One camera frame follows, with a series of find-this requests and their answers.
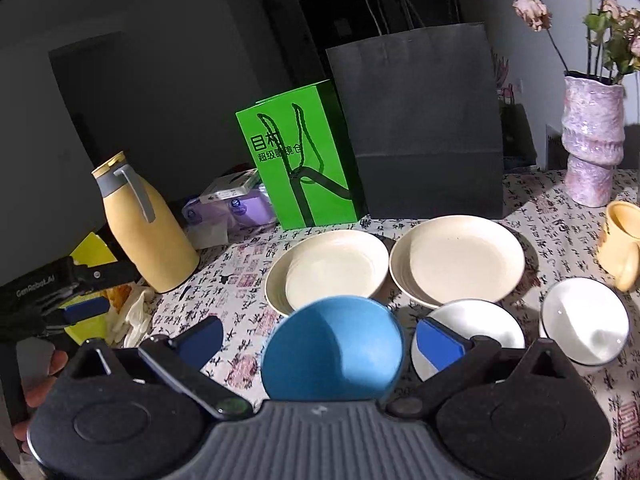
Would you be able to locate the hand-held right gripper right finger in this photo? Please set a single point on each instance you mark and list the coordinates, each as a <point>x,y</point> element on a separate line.
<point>440,345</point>

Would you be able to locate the crumpled white glove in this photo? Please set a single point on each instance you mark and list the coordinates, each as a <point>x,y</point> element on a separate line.
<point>132,310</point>

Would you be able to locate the yellow thermos jug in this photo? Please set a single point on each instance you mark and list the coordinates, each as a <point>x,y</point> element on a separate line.
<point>150,240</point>

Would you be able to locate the yellow snack box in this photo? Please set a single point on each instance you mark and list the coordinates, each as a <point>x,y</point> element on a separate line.
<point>92,247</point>

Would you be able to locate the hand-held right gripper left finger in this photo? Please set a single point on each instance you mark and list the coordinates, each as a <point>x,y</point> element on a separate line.
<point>200,342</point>

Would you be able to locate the green paper bag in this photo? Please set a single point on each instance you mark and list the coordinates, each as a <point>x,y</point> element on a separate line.
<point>272,200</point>

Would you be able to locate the dried pink flowers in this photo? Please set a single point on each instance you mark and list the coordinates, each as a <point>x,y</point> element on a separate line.
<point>535,12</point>

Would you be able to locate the yellow mug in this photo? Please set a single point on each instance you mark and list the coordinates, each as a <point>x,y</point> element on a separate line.
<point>617,250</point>

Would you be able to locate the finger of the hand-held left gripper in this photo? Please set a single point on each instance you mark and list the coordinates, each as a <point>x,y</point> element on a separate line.
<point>87,311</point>
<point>105,272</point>

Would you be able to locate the printed calligraphy tablecloth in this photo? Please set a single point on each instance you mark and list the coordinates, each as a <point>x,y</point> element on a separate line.
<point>550,240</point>

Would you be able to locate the cream plate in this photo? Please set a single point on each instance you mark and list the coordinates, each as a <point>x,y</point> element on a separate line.
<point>335,280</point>
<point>457,260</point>
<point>274,292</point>

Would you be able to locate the white bowl with black rim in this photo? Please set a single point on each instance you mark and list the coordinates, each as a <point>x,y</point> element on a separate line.
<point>480,325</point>
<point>585,320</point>

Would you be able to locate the black paper bag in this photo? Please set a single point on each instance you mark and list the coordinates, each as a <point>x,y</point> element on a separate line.
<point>425,110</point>

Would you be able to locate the purple ceramic vase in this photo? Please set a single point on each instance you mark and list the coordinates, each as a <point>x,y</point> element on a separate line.
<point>592,135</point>

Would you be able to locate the person's left hand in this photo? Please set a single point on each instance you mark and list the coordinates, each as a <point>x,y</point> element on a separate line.
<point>47,375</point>

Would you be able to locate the blue bowl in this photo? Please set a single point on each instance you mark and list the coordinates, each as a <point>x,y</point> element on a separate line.
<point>330,350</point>

